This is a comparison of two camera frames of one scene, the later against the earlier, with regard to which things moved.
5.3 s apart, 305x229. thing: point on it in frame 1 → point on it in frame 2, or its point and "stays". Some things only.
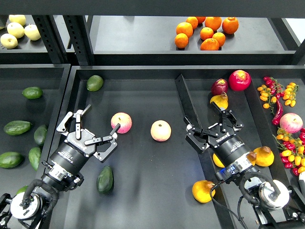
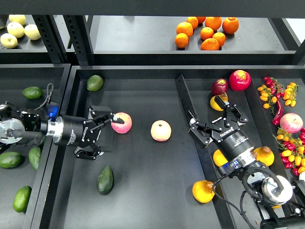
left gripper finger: [61, 128] → [102, 115]
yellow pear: [201, 191] stays
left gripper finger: [111, 138] → [90, 153]
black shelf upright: [79, 29] stays
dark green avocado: [105, 182] stays
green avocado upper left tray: [32, 92] stays
